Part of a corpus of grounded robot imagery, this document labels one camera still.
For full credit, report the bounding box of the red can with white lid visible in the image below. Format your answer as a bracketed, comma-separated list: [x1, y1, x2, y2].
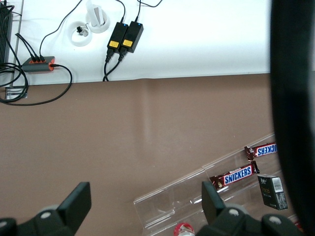
[174, 222, 195, 236]

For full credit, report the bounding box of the black power adapter yellow label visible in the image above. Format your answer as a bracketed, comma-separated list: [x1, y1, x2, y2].
[107, 21, 129, 51]
[120, 21, 145, 54]

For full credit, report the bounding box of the small black box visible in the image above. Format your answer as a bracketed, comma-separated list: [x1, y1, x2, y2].
[257, 174, 288, 211]

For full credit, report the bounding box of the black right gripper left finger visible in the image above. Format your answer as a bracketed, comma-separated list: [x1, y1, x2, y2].
[0, 181, 92, 236]

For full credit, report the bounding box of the black hub input cable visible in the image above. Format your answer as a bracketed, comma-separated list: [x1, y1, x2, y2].
[18, 34, 40, 62]
[38, 0, 83, 62]
[15, 33, 35, 62]

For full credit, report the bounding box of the thin black adapter cable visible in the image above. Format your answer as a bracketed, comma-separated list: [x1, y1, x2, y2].
[115, 0, 126, 23]
[134, 0, 163, 23]

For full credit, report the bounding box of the Snickers chocolate bar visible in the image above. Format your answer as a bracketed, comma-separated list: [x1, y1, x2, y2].
[244, 143, 278, 163]
[209, 161, 261, 190]

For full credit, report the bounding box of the brown table mat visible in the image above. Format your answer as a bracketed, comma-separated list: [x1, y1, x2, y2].
[0, 73, 315, 236]

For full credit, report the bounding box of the grey aluminium profile strip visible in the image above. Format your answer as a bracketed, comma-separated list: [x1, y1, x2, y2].
[4, 0, 28, 99]

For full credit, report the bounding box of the black ribbed electronics box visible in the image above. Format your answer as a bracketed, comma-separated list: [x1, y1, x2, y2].
[0, 4, 14, 65]

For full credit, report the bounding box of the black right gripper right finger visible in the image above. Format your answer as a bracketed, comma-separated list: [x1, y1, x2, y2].
[194, 181, 305, 236]

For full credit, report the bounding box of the grey and orange USB hub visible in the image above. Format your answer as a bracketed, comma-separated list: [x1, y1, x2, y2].
[21, 56, 56, 74]

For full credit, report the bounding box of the thick black blurred cable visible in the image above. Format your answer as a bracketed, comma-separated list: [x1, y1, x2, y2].
[269, 0, 315, 236]

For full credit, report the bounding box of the black adapter mains cable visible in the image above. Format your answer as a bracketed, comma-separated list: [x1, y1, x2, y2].
[104, 49, 127, 82]
[102, 48, 115, 82]

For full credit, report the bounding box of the clear acrylic stepped stand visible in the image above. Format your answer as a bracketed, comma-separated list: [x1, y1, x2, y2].
[133, 132, 300, 233]

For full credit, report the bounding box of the black hub output cable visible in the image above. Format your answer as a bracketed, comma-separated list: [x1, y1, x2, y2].
[0, 63, 73, 106]

